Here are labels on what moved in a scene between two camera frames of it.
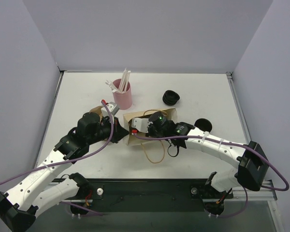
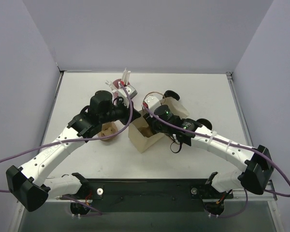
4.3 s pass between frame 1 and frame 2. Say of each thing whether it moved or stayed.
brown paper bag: moved
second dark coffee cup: stayed
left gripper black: moved
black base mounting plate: stayed
